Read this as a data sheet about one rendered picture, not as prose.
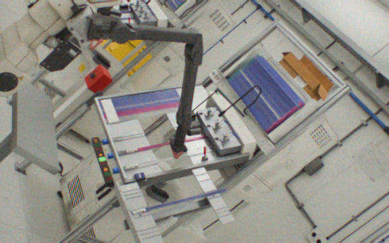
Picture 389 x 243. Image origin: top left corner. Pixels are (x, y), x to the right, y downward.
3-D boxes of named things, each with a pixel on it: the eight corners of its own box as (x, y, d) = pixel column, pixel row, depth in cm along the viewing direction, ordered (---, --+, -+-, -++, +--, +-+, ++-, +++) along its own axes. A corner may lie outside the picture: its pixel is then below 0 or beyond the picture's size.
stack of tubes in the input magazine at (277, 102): (265, 132, 235) (304, 101, 230) (225, 79, 269) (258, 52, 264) (274, 141, 244) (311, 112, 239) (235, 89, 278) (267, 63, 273)
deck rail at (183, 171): (125, 190, 214) (125, 182, 210) (124, 187, 216) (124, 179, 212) (248, 162, 240) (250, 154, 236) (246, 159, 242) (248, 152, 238)
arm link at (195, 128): (176, 113, 215) (184, 121, 209) (196, 109, 221) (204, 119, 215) (173, 131, 222) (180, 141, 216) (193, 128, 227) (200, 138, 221)
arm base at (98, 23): (85, 6, 164) (92, 21, 156) (105, 7, 168) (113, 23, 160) (82, 25, 169) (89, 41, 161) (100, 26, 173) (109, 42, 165)
